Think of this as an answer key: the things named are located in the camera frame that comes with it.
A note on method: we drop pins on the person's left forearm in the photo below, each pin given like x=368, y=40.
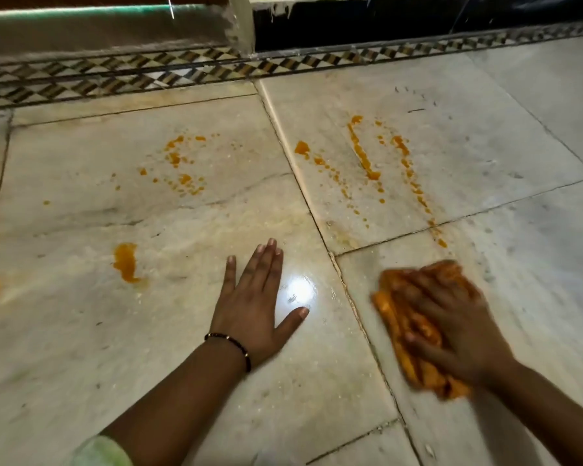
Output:
x=184, y=407

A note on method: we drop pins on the orange sauce splatter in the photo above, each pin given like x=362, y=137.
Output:
x=362, y=157
x=175, y=159

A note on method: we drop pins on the person's left hand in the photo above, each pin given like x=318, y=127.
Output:
x=248, y=315

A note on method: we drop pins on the person's left middle finger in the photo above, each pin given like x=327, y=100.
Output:
x=267, y=262

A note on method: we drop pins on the orange stained cleaning cloth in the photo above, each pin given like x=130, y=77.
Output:
x=398, y=325

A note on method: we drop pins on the pale green sleeve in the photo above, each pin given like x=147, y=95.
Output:
x=102, y=453

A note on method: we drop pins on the person's right forearm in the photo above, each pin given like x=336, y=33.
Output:
x=549, y=417

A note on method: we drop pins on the person's left little finger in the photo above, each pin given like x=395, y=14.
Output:
x=229, y=275

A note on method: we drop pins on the grey stone step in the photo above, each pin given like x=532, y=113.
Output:
x=102, y=36

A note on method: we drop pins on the person's right hand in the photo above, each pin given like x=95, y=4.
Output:
x=456, y=325

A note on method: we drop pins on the large orange sauce blot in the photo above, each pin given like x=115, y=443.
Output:
x=125, y=262

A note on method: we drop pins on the person's left thumb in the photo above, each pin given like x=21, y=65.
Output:
x=292, y=322

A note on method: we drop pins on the black base panel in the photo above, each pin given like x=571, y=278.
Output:
x=418, y=19

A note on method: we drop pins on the person's right thumb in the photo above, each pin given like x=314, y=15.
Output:
x=425, y=347

